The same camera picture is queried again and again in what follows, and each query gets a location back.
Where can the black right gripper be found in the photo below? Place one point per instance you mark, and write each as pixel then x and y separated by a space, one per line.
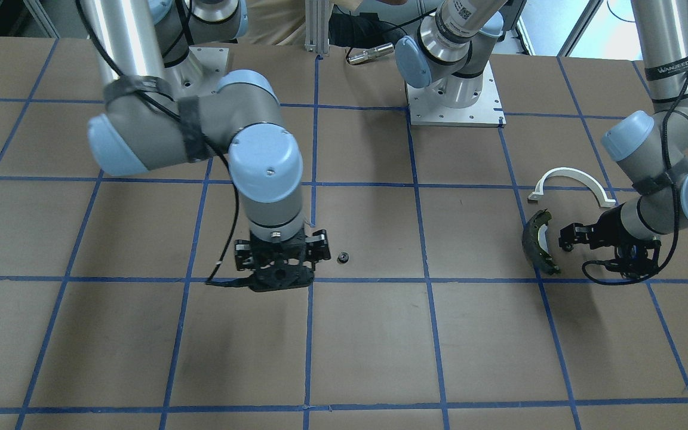
pixel 240 254

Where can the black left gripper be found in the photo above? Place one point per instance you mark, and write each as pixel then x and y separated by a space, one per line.
pixel 606 229

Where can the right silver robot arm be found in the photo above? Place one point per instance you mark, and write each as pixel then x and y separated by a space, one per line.
pixel 163 107

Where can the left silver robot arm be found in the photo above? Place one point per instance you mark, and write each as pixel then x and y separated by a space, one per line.
pixel 650 149

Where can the green brake shoe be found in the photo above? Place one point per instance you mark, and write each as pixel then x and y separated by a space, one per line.
pixel 534 243

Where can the seated person beige shirt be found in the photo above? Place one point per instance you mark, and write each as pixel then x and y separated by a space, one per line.
pixel 284 23

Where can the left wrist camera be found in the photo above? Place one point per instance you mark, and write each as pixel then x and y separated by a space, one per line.
pixel 637 260

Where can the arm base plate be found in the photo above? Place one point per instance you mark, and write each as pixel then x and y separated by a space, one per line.
pixel 199 72
pixel 456 101

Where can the aluminium frame post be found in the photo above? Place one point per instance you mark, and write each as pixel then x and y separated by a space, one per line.
pixel 317 14

